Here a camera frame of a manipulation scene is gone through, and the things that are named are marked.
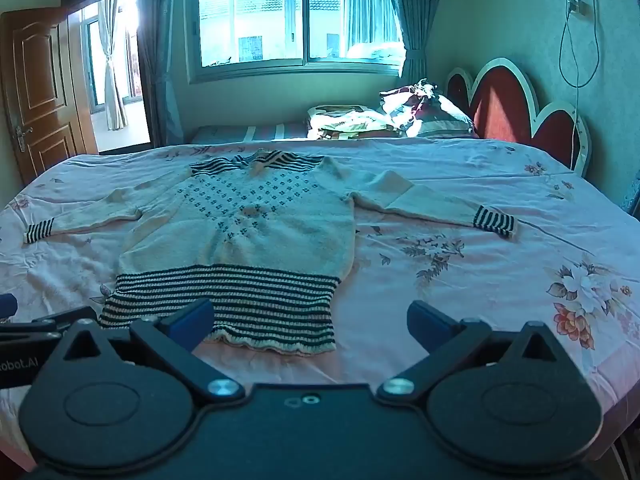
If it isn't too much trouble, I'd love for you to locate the pink floral bed sheet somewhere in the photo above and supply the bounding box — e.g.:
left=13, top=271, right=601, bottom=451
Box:
left=0, top=137, right=640, bottom=471

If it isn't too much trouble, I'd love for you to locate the striped mattress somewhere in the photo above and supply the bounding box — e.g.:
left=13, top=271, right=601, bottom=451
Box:
left=187, top=120, right=311, bottom=145

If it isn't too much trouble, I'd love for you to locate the cream knit sweater striped hem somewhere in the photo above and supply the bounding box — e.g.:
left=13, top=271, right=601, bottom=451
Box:
left=22, top=149, right=518, bottom=358

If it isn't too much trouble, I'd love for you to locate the red and white headboard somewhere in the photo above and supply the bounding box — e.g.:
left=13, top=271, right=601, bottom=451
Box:
left=445, top=57, right=592, bottom=178

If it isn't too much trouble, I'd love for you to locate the sliding glass window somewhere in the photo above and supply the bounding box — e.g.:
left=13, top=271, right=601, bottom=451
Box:
left=185, top=0, right=407, bottom=86

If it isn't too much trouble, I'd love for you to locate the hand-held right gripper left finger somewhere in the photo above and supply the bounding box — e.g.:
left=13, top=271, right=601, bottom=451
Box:
left=60, top=299, right=246, bottom=407

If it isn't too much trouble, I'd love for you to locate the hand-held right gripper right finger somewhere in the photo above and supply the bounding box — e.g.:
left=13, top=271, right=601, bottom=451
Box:
left=376, top=301, right=568, bottom=404

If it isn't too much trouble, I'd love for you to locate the brown wooden door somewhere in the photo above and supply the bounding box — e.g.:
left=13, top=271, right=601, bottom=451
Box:
left=0, top=6, right=99, bottom=187

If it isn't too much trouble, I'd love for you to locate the white sheer curtain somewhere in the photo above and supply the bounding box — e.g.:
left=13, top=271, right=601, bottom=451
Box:
left=97, top=0, right=129, bottom=132

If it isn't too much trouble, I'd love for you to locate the dark teal curtain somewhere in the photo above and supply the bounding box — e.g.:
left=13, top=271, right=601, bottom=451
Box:
left=134, top=0, right=184, bottom=148
left=390, top=0, right=449, bottom=95

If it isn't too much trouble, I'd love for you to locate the thin charging cable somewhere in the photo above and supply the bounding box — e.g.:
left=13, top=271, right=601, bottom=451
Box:
left=558, top=0, right=602, bottom=171

